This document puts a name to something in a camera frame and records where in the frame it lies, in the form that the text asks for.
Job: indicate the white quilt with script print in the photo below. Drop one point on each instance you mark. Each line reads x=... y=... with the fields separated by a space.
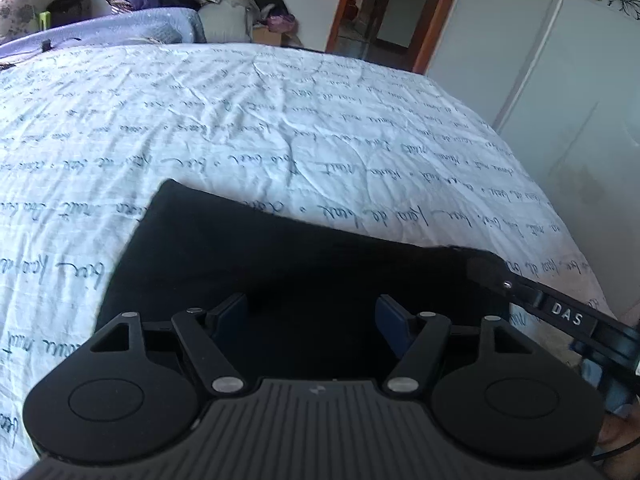
x=300 y=125

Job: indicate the black pants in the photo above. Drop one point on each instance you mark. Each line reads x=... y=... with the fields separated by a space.
x=300 y=270

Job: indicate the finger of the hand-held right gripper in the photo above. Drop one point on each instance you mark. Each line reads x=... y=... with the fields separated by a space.
x=492 y=272

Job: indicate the black bag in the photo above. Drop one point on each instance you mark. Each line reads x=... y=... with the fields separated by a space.
x=69 y=7

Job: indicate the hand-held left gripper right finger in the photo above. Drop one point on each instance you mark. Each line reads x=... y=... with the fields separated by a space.
x=392 y=325

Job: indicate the white wardrobe with flower prints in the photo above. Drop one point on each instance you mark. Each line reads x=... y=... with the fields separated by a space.
x=565 y=110

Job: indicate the purple bag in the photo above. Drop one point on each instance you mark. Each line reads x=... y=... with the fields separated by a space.
x=281 y=23

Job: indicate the cardboard box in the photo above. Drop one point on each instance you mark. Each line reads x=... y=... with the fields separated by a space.
x=272 y=36

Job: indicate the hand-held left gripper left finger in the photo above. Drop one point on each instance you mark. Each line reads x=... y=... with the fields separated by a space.
x=232 y=317

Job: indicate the wooden door frame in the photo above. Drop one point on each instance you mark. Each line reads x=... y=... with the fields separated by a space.
x=435 y=15

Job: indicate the small black device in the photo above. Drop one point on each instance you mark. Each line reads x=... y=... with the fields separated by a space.
x=47 y=45

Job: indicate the grey clothing bundle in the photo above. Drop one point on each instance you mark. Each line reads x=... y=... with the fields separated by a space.
x=227 y=15

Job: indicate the floral pillow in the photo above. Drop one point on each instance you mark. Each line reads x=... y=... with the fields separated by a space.
x=17 y=15

